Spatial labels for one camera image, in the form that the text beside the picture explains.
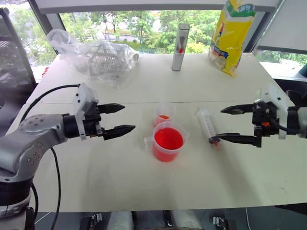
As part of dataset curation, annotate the tall silver metal canister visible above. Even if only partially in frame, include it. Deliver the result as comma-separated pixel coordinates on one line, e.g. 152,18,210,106
171,23,190,72

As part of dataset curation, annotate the teal rounded object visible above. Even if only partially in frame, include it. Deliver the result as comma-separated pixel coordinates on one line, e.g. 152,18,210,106
298,63,307,79

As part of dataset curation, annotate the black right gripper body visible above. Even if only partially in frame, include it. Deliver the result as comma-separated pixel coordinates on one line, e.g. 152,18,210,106
252,101,280,138

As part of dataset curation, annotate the small clear plastic cup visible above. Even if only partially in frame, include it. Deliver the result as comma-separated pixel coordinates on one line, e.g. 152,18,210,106
153,103,177,128

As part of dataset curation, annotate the large beaker red liquid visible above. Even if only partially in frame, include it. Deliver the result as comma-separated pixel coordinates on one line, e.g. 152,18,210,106
144,121,190,163

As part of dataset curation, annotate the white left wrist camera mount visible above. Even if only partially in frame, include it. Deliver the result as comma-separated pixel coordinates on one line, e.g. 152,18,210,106
72,83,99,141

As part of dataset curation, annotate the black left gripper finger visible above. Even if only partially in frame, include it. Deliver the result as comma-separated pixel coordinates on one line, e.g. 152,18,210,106
98,103,126,115
103,125,136,141

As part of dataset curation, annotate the thin white cable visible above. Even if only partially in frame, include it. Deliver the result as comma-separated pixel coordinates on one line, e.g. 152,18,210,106
244,207,253,230

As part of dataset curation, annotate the black metal buckle clamp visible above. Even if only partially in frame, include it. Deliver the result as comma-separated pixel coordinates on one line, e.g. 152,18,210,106
81,212,103,230
212,215,232,230

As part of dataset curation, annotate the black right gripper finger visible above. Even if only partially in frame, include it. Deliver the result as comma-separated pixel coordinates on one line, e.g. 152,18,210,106
213,133,262,148
220,103,255,115

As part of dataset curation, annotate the crumpled clear plastic bag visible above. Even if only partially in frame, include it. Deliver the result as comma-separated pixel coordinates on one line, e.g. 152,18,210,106
46,28,140,90

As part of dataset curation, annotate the white wire rack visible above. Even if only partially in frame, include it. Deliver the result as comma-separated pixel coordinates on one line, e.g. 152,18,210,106
84,44,135,87

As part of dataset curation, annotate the clear plastic syringe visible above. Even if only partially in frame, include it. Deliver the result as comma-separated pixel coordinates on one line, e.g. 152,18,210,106
195,106,222,152

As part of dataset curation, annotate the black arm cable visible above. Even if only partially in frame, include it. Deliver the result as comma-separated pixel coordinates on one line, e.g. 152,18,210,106
21,83,81,230
268,114,307,136

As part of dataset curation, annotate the yellow printed snack bag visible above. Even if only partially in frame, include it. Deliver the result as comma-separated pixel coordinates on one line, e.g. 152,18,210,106
208,0,258,78

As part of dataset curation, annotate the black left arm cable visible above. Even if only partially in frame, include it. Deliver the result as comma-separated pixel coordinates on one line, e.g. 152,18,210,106
21,83,81,230

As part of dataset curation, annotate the black metal shelf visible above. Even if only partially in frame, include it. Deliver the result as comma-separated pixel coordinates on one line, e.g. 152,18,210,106
0,7,37,97

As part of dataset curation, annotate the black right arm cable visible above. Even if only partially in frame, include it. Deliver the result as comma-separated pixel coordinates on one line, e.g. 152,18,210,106
268,114,307,136

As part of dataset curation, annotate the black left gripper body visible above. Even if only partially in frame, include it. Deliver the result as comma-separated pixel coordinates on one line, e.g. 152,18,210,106
82,101,105,139

